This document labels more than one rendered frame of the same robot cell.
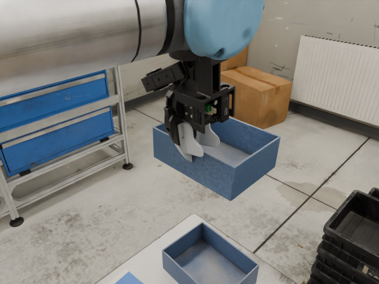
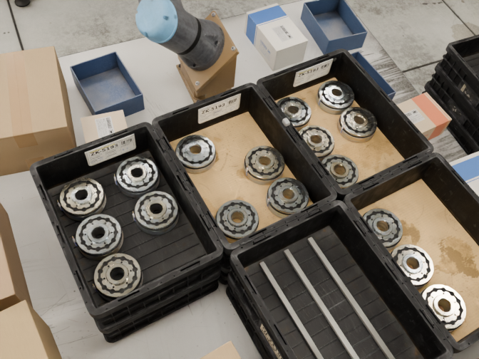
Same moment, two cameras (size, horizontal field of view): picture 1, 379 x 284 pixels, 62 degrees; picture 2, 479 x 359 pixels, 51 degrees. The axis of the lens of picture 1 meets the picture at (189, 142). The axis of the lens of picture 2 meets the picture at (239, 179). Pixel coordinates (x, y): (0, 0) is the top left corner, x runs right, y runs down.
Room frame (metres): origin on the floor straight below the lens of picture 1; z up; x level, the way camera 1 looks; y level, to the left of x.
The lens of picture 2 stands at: (-0.92, -0.18, 1.92)
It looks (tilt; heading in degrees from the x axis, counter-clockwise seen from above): 58 degrees down; 15
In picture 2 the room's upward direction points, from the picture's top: 8 degrees clockwise
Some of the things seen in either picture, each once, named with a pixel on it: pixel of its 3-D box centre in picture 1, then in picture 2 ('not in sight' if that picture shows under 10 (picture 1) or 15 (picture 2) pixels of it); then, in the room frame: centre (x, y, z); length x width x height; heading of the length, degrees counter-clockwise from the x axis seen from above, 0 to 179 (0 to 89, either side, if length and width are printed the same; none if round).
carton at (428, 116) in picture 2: not in sight; (415, 122); (0.22, -0.40, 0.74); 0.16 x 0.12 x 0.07; 141
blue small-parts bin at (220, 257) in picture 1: (208, 266); (333, 25); (0.53, -0.05, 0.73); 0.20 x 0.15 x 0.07; 43
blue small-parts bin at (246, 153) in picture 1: (214, 147); not in sight; (0.53, -0.05, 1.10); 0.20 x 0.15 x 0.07; 47
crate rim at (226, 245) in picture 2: not in sight; (241, 159); (-0.25, 0.00, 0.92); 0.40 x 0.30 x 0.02; 51
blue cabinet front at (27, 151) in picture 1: (58, 114); not in sight; (1.70, 0.78, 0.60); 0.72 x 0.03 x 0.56; 135
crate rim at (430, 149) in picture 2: not in sight; (341, 117); (-0.02, -0.19, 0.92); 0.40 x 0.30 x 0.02; 51
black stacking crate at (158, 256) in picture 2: not in sight; (126, 220); (-0.49, 0.19, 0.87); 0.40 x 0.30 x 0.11; 51
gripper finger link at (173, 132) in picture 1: (178, 119); not in sight; (0.46, 0.02, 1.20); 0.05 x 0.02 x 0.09; 134
